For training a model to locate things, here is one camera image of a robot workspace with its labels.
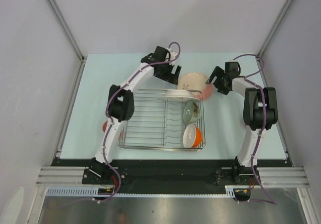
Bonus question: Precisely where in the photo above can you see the purple cable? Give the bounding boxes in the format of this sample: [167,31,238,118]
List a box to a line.
[46,42,182,209]
[233,54,276,205]

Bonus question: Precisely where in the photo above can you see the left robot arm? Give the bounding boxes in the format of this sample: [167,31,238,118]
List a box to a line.
[89,42,181,184]

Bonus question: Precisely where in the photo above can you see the white cable duct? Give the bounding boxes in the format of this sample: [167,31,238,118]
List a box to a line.
[47,186,252,198]

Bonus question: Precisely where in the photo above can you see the white deep plate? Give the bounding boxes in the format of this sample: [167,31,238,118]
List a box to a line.
[157,89,199,102]

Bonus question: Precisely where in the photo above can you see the metal wire dish rack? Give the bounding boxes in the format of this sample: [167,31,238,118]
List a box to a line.
[118,89,205,151]

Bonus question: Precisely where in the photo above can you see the orange and white bowl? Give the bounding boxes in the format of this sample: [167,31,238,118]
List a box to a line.
[183,124,203,148]

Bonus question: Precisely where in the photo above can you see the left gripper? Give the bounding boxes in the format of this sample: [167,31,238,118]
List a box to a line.
[155,61,181,85]

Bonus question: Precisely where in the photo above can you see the cream and pink plate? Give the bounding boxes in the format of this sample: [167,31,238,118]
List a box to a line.
[177,72,213,101]

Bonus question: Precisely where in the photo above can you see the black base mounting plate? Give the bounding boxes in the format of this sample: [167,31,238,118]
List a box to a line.
[52,158,291,204]

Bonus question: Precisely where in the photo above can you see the aluminium frame rail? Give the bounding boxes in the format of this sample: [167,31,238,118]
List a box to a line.
[37,167,309,188]

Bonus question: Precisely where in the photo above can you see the pink plastic cup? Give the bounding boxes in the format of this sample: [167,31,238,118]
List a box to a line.
[102,121,123,140]

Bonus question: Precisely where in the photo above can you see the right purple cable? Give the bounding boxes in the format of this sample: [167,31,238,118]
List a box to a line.
[233,54,276,205]

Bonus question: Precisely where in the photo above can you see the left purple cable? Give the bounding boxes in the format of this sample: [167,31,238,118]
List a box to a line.
[46,42,182,209]

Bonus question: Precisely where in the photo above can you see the green ceramic bowl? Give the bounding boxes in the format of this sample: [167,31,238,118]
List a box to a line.
[183,100,201,124]

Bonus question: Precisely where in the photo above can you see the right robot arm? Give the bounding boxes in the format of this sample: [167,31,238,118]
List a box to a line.
[206,61,278,184]

